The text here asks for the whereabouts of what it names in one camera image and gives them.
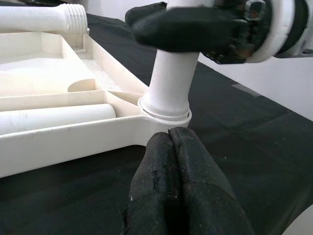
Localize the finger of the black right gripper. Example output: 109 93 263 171
133 5 247 53
125 1 169 25

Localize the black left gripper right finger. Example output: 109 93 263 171
170 126 253 235

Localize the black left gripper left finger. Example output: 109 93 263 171
121 131 187 235

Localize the white plastic table leg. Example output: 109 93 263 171
0 3 88 34
0 103 117 135
143 0 213 122

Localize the white plastic children table top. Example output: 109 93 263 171
0 26 193 179

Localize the grey tape strip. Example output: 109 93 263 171
231 84 261 98

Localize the black table cloth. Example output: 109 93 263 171
0 12 313 235

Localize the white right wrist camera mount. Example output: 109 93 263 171
246 0 298 62

